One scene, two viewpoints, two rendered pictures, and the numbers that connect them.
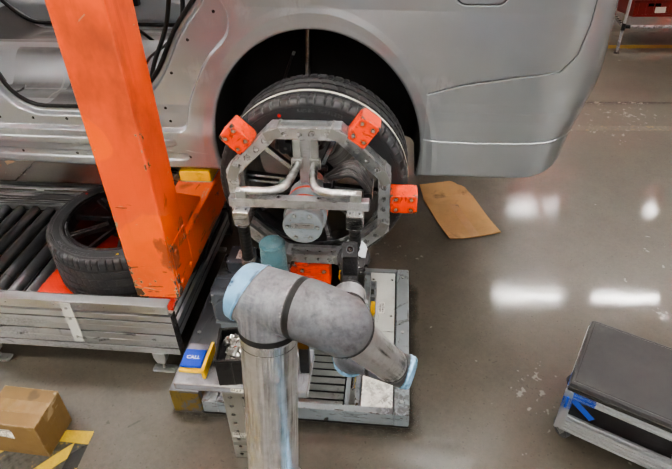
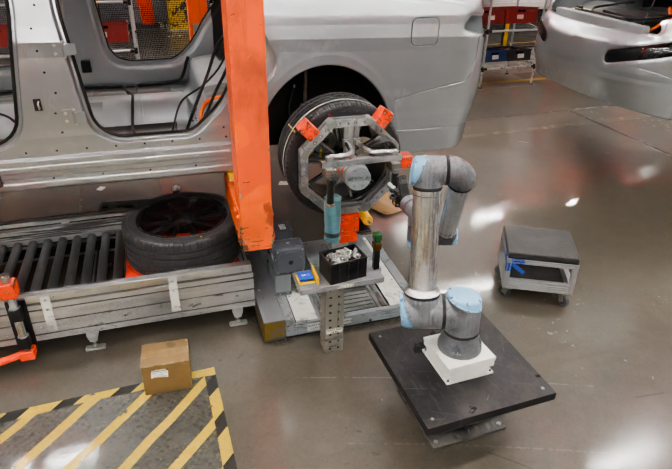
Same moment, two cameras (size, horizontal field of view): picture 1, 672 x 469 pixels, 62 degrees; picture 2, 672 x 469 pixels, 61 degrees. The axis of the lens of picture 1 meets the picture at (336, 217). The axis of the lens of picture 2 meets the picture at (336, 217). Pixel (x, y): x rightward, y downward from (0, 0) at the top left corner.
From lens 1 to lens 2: 1.63 m
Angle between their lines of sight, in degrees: 22
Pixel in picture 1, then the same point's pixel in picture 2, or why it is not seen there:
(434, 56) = (399, 76)
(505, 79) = (437, 87)
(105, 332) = (199, 298)
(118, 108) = (259, 111)
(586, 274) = (476, 219)
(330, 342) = (467, 179)
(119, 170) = (251, 154)
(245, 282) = (423, 160)
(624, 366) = (531, 240)
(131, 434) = (243, 361)
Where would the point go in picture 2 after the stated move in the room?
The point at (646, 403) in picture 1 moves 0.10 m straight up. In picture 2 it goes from (549, 252) to (552, 237)
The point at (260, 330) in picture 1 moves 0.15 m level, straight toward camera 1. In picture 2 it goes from (434, 181) to (463, 196)
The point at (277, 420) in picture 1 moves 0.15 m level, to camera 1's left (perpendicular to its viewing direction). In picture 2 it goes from (435, 235) to (403, 242)
